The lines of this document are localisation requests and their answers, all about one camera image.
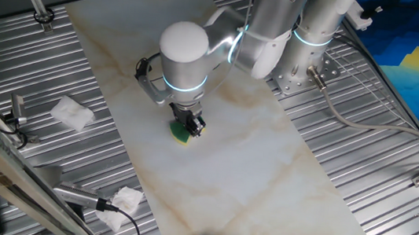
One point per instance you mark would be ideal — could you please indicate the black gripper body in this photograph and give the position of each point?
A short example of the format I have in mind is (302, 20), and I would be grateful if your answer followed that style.
(184, 112)

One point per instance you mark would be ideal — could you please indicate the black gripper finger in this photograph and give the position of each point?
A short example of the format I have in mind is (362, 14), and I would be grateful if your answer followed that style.
(185, 126)
(197, 126)

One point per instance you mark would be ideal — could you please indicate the green and yellow sponge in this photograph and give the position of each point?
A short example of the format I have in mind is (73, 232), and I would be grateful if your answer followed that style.
(178, 131)

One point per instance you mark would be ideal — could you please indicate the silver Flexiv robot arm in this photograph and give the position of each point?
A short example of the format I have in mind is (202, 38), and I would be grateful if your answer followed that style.
(183, 67)

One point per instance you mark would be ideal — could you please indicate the marble pattern tile slab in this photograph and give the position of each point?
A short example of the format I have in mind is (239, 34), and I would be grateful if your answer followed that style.
(226, 175)

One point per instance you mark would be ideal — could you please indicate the crumpled white tissue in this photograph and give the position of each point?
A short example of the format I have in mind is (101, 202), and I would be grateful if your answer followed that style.
(125, 200)

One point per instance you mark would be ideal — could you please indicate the folded white gauze pad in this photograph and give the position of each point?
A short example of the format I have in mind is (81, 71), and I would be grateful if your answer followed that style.
(72, 113)

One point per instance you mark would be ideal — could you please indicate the black metal clamp tool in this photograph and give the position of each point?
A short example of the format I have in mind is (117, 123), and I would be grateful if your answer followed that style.
(17, 107)

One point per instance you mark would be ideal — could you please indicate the white power strip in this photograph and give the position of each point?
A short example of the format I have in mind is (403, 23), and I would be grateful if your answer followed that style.
(357, 15)

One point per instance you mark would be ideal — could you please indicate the blue and yellow mat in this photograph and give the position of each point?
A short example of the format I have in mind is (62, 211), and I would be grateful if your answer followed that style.
(415, 77)

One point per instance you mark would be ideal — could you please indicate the gray wrist camera with bracket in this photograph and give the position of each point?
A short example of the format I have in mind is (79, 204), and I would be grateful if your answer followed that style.
(153, 91)

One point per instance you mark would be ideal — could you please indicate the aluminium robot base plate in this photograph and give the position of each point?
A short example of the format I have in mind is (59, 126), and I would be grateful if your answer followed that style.
(286, 86)

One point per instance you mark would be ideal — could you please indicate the silver finned camera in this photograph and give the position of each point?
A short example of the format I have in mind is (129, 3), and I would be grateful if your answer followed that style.
(74, 196)

